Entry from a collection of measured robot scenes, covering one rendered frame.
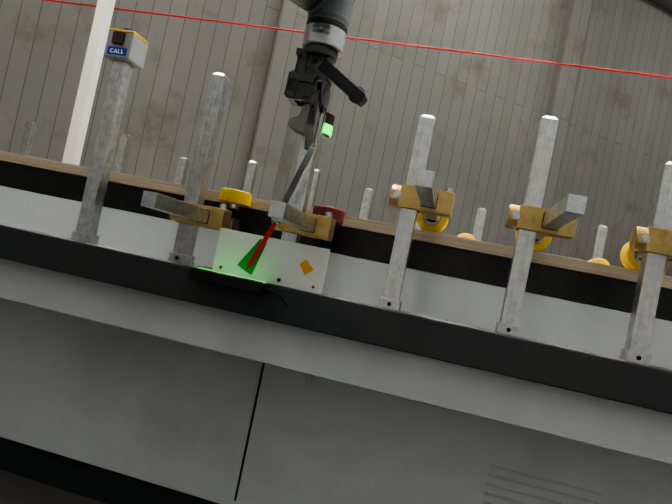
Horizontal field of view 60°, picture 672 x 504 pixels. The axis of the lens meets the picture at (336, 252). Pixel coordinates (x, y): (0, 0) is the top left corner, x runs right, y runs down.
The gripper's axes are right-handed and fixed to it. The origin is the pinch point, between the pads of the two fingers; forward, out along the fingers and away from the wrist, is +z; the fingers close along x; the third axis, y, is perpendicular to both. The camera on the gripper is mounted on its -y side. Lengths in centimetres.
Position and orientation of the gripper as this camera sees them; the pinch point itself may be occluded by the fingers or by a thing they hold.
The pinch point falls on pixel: (311, 144)
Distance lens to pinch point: 126.2
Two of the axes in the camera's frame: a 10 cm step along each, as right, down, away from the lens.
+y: -9.6, -2.0, 2.0
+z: -2.1, 9.8, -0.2
